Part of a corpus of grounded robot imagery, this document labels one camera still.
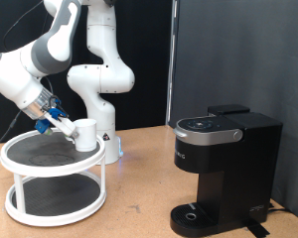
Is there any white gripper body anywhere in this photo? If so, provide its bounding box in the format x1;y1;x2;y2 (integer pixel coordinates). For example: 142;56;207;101
44;111;80;140

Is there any white mug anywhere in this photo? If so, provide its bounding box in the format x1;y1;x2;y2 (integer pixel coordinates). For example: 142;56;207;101
65;118;98;153

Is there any black Keurig coffee machine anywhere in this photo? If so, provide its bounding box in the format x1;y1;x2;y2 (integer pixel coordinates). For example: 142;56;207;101
169;104;284;238

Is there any white two-tier turntable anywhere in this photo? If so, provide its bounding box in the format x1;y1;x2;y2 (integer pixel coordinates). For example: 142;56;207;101
0;126;107;228

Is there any silver vertical pole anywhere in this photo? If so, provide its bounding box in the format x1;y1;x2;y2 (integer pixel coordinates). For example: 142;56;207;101
165;0;180;127

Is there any black tape strip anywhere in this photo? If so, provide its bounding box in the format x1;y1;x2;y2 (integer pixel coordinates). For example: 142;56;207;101
242;219;271;238

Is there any blue cable clip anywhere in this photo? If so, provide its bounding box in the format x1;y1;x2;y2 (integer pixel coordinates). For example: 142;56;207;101
49;96;70;120

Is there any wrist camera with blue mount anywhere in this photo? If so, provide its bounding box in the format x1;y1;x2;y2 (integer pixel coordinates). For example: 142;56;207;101
34;118;55;137

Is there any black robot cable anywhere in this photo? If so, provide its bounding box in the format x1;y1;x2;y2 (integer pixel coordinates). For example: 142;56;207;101
0;0;55;157

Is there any black power cable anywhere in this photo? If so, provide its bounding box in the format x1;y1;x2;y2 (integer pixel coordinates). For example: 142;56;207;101
267;201;293;214

